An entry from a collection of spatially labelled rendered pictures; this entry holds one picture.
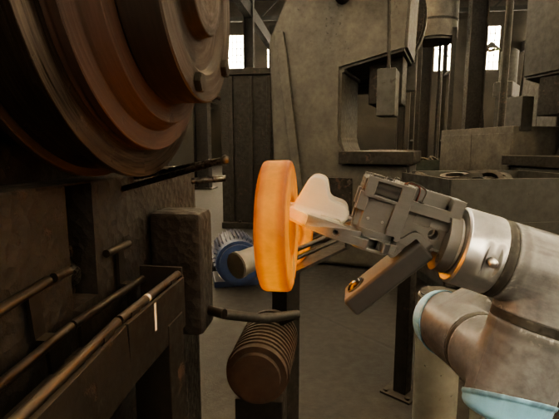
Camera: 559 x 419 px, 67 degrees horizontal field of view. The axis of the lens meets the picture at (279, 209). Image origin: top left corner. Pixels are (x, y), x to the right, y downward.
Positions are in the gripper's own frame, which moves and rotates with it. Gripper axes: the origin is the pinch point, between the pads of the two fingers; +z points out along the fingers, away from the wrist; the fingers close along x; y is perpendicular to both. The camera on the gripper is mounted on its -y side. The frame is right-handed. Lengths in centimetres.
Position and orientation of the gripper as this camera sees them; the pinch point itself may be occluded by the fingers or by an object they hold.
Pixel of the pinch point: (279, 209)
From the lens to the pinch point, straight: 51.0
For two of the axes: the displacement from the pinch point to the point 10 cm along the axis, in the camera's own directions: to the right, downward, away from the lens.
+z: -9.5, -2.9, 0.9
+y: 2.7, -9.4, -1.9
